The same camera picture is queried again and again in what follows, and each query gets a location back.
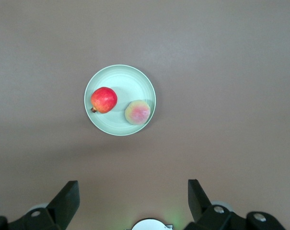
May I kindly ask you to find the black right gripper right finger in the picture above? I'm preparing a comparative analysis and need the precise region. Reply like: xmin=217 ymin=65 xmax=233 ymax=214
xmin=184 ymin=179 xmax=287 ymax=230

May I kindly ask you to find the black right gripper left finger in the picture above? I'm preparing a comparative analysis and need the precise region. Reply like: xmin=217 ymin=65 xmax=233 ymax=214
xmin=0 ymin=180 xmax=81 ymax=230

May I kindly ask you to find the red apple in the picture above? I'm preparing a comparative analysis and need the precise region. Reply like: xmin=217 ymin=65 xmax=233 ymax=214
xmin=90 ymin=87 xmax=118 ymax=114

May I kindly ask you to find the yellow-pink peach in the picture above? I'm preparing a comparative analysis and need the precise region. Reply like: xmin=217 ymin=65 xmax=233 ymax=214
xmin=125 ymin=100 xmax=151 ymax=126

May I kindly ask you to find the brown table cloth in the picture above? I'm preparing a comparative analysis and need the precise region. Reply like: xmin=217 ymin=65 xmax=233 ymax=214
xmin=0 ymin=0 xmax=290 ymax=230

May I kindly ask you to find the light green round plate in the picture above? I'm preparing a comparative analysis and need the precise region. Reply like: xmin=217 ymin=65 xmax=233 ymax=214
xmin=83 ymin=64 xmax=157 ymax=137

